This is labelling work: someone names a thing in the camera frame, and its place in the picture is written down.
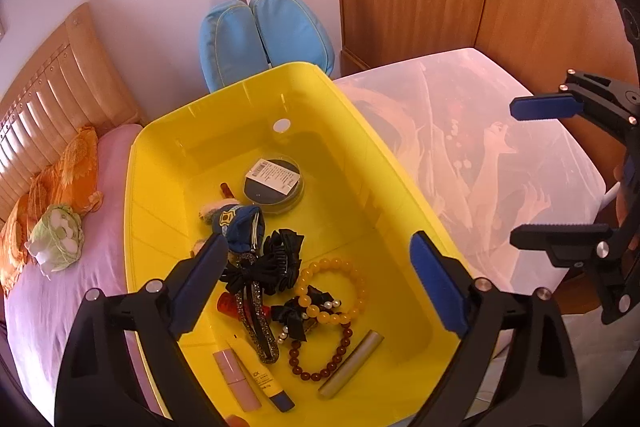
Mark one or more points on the yellow plastic bin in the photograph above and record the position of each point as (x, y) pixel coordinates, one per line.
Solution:
(350, 187)

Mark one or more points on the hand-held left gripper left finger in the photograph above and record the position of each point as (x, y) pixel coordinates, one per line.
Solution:
(200, 287)

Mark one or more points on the blue cushioned chair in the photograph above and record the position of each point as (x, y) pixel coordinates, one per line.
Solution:
(235, 42)

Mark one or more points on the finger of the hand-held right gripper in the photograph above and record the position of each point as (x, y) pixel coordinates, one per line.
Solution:
(545, 107)
(560, 239)

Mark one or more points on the green cabbage plush toy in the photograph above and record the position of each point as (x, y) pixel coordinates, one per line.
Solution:
(57, 237)

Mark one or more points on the large orange pillow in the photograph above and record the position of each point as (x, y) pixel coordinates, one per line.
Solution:
(70, 172)

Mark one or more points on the red cylindrical lipstick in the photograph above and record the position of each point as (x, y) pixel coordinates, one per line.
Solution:
(227, 304)

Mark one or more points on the gold cylinder tube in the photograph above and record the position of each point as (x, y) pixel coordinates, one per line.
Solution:
(350, 364)

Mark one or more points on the dark red slim tube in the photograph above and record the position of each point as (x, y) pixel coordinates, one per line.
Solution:
(227, 190)

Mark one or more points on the small orange pillow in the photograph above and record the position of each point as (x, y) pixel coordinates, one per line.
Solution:
(12, 247)

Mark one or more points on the black claw hair clip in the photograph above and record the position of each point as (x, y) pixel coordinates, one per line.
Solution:
(285, 249)

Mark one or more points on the long black rhinestone hair clip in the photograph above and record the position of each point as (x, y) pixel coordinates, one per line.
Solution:
(257, 317)

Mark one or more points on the wooden bed headboard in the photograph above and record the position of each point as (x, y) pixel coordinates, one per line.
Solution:
(60, 92)

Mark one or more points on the pink bed sheet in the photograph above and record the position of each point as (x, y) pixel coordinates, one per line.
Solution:
(50, 307)

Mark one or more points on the pink lipstick tube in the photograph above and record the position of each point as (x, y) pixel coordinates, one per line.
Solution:
(237, 382)

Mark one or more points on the yellow and blue cream tube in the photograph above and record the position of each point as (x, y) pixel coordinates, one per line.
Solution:
(262, 379)

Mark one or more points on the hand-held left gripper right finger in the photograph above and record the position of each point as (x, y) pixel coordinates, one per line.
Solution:
(440, 287)

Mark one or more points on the round clear plastic case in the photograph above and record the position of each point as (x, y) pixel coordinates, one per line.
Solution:
(272, 189)

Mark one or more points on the black bow pearl hair clip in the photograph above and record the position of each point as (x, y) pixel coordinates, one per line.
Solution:
(295, 314)

